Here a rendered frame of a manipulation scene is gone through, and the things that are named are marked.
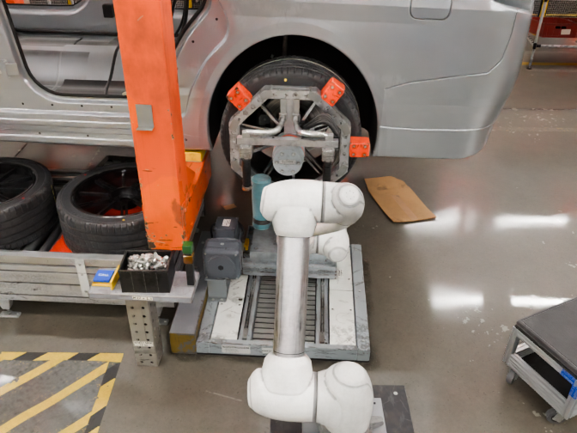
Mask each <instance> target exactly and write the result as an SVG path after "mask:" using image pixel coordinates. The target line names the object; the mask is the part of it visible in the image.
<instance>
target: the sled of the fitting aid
mask: <svg viewBox="0 0 577 433"><path fill-rule="evenodd" d="M253 230H254V227H253V226H252V225H248V230H247V234H246V240H245V245H244V250H243V268H242V270H241V275H253V276H272V277H276V262H277V259H251V258H250V249H251V244H252V236H253ZM308 277H310V278H329V279H336V277H337V262H333V261H331V260H329V259H328V258H326V261H309V266H308Z"/></svg>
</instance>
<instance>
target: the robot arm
mask: <svg viewBox="0 0 577 433"><path fill-rule="evenodd" d="M364 205H365V201H364V197H363V194H362V192H361V190H360V189H359V188H358V187H357V186H355V185H354V184H351V183H336V182H326V181H316V180H282V181H278V182H276V183H273V184H270V185H268V186H266V187H264V189H263V192H262V197H261V203H260V212H261V213H262V216H263V217H264V218H265V219H266V220H267V221H272V224H273V227H274V231H275V233H276V235H277V237H276V242H277V262H276V306H275V323H274V341H273V351H271V352H270V353H269V354H268V355H267V356H266V357H265V359H264V364H263V367H262V368H260V369H255V370H254V371H253V372H252V374H251V376H250V378H249V379H248V383H247V399H248V405H249V406H250V407H251V408H252V409H253V410H254V411H255V412H256V413H257V414H259V415H262V416H264V417H266V418H271V419H275V420H279V421H287V422H316V423H317V425H318V428H319V433H373V432H372V429H374V428H377V427H380V426H381V425H383V424H384V422H383V420H384V419H383V418H382V417H381V416H372V411H373V405H374V392H373V387H372V383H371V380H370V378H369V375H368V373H367V371H366V370H365V369H364V368H363V367H362V366H361V365H359V364H358V363H353V362H349V361H343V362H339V363H335V364H333V365H331V366H330V368H328V369H325V370H321V371H319V372H314V371H313V368H312V361H311V359H310V358H309V356H308V355H307V354H306V353H305V352H304V351H305V334H306V317H307V284H308V266H309V254H310V253H319V254H323V255H324V256H326V258H328V259H329V260H331V261H333V262H340V261H342V260H344V259H345V258H346V256H347V254H348V251H349V236H348V234H347V227H349V226H350V225H352V224H354V223H355V222H356V221H357V220H358V219H359V218H360V217H361V215H362V213H363V210H364Z"/></svg>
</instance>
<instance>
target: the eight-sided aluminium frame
mask: <svg viewBox="0 0 577 433"><path fill-rule="evenodd" d="M295 94H296V95H295ZM281 98H282V99H286V100H293V99H300V100H311V101H314V102H315V103H316V105H317V106H318V107H319V108H320V109H321V110H322V111H323V112H324V113H328V114H330V115H331V116H332V118H333V119H334V121H335V123H336V125H337V126H338V127H339V128H340V129H341V138H340V151H339V163H338V164H337V165H336V166H335V167H333V168H332V169H331V182H335V181H337V180H338V179H340V178H341V177H342V176H344V175H345V174H346V173H347V172H348V167H349V142H350V133H351V124H350V121H349V120H348V119H347V117H345V116H344V115H343V114H342V113H341V112H340V111H339V110H338V108H337V107H336V106H335V105H334V106H333V107H332V106H330V105H329V104H328V103H327V102H326V101H324V100H323V99H321V90H319V89H318V88H317V87H312V86H310V87H308V86H280V85H272V84H271V85H264V86H263V87H262V88H261V89H260V90H259V91H258V92H257V93H256V94H255V95H254V96H253V97H252V101H251V102H250V103H249V104H248V105H247V106H246V107H245V108H244V109H243V110H242V111H240V110H239V111H238V112H236V113H235V114H234V115H233V116H232V117H231V119H230V120H229V128H228V129H229V142H230V163H231V168H232V169H233V170H234V171H235V172H236V173H237V174H238V175H239V176H240V177H242V178H243V176H242V160H241V159H240V144H236V137H237V135H239V134H240V124H241V123H242V122H243V121H244V120H246V119H247V118H248V117H249V116H250V115H251V114H252V113H253V112H254V111H255V110H256V109H258V108H259V107H260V106H261V105H262V104H263V103H264V102H265V101H266V100H267V99H281ZM254 175H256V173H255V172H254V171H253V170H252V169H251V181H252V177H253V176H254Z"/></svg>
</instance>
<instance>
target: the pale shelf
mask: <svg viewBox="0 0 577 433"><path fill-rule="evenodd" d="M100 269H101V270H109V271H114V272H115V271H116V269H114V268H100ZM195 279H196V284H195V287H187V279H186V271H176V272H175V275H174V279H173V285H172V288H171V291H170V293H122V290H121V284H120V280H119V278H118V282H117V283H116V285H115V287H114V289H113V290H111V287H106V286H91V287H90V289H89V291H88V298H93V299H112V300H130V301H149V302H185V303H192V301H193V298H194V295H195V292H196V288H197V284H198V280H199V272H195Z"/></svg>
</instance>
